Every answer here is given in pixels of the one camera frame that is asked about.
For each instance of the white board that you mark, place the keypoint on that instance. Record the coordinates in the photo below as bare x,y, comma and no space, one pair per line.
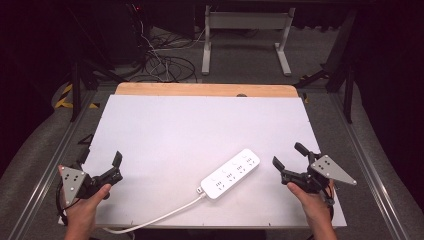
200,133

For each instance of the person's left hand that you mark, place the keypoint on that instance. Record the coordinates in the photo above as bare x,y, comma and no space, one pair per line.
81,213

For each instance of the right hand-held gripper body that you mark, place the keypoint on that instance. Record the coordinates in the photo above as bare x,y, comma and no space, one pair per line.
328,170

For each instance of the black tripod stand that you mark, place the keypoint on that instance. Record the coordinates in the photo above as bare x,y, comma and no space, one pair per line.
76,90

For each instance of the aluminium floor rail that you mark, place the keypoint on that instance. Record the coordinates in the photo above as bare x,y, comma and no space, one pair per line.
366,166
50,166

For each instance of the black yellow hazard tape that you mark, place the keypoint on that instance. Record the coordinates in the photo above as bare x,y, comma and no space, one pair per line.
65,96

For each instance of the dark equipment cabinet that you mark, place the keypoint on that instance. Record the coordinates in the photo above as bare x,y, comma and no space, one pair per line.
128,33

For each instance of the person's right hand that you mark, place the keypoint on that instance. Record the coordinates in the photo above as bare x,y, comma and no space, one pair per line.
316,206

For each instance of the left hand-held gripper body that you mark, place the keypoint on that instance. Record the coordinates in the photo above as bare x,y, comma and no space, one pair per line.
74,181

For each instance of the black metal stand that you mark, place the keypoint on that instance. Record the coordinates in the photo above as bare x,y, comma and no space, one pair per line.
348,83

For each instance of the white metal desk frame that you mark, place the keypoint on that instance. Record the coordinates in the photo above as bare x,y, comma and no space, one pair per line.
248,20

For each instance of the white power strip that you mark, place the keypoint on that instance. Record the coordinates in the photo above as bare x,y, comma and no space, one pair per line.
230,174

